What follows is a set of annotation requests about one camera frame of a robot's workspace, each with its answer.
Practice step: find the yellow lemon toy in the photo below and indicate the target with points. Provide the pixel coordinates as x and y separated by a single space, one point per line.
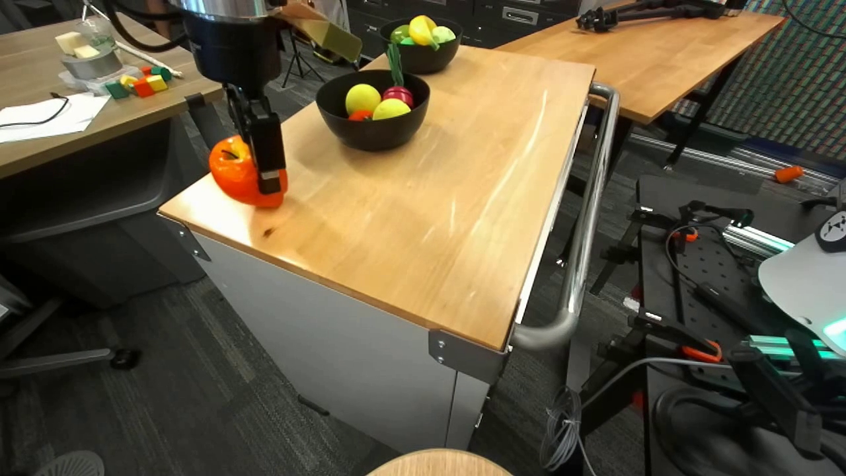
363 97
391 110

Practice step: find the colourful toy blocks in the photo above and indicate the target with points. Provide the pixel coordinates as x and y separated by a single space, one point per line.
141 82

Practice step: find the white thin stick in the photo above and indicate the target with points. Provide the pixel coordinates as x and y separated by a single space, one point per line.
145 57

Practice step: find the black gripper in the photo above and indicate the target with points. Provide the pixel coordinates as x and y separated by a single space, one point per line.
234 49

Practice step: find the gray office chair base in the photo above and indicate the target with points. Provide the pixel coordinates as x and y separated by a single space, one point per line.
54 360

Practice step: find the red radish toy green leaves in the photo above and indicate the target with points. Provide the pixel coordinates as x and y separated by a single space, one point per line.
400 93

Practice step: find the black plastic bowl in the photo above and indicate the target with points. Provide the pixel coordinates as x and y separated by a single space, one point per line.
372 136
427 60

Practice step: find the striped acoustic panel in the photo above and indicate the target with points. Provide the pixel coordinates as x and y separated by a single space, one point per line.
784 80

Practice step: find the black folded tripod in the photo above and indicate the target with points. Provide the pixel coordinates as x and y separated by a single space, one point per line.
650 11

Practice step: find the white cart wooden top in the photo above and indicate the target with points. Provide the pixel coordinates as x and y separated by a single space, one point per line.
351 352

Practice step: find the white paper sheet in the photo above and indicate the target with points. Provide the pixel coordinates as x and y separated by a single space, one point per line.
43 119

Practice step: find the clear plastic container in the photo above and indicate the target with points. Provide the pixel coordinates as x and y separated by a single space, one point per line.
88 53

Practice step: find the orange-brown wooden desk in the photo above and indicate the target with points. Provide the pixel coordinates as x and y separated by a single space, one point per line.
650 53

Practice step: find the gray metal floor rail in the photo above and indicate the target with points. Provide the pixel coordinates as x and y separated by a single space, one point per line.
703 159

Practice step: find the green lime toy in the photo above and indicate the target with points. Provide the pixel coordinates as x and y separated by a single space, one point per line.
444 33
400 35

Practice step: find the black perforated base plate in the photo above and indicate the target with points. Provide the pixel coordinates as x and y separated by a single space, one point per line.
703 200

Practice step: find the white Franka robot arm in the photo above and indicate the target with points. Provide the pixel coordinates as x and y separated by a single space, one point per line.
802 281

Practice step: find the light wooden office desk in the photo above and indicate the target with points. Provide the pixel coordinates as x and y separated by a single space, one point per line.
54 69

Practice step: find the small orange clamp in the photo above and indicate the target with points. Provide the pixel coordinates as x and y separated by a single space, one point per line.
788 173

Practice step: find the orange bell pepper toy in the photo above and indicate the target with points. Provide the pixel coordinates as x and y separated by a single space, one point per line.
231 168

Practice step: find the aluminium extrusion bar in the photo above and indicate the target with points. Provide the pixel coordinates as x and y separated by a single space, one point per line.
753 238

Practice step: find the yellow banana toy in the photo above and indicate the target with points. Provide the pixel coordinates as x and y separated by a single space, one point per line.
420 28

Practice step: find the round wooden stool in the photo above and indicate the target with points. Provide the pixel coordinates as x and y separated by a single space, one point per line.
439 464

